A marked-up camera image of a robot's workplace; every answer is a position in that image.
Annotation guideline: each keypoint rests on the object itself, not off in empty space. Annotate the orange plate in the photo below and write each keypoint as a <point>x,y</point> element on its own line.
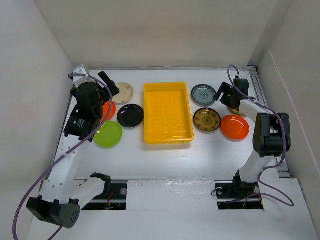
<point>235,127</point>
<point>105,110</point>

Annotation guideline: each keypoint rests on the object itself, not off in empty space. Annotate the right orange plate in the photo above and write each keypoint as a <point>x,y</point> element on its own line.
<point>235,127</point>

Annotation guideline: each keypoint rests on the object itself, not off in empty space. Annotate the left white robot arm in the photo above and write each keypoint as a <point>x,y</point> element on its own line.
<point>58,203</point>

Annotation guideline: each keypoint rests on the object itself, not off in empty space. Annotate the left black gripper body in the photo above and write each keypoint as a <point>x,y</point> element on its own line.
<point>104,98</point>

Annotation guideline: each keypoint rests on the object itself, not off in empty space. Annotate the blue patterned plate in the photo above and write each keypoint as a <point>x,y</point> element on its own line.
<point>203,95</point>

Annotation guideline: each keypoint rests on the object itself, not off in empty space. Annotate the black plate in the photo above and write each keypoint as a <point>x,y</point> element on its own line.
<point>130,115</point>

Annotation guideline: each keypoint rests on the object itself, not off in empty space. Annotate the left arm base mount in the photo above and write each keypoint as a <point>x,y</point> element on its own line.
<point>114,200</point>

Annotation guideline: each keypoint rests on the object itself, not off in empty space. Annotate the yellow plastic bin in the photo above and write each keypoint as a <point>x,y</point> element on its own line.
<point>167,114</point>

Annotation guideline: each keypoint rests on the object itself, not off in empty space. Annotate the left orange plate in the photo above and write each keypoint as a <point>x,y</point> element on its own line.
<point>105,110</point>

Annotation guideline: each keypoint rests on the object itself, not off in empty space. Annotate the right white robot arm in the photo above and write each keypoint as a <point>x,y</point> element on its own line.
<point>271,139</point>

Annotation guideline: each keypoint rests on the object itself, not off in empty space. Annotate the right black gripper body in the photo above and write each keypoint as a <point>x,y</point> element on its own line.
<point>227,100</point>

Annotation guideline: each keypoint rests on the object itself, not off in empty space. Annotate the brown gold patterned plate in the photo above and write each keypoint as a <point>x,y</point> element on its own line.
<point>207,119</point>

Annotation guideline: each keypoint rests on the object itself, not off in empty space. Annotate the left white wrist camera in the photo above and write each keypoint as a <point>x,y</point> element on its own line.
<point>78,75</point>

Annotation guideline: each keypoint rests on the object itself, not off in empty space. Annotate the beige patterned plate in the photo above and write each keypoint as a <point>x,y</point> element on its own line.
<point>125,94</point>

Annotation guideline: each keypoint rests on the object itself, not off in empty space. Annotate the green plate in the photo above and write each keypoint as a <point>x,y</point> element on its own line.
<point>109,134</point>

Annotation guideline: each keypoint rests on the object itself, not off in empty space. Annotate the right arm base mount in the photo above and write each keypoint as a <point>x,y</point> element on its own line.
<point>231,198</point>

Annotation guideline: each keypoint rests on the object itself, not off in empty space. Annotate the far brown gold plate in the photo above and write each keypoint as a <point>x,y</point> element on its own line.
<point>236,112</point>

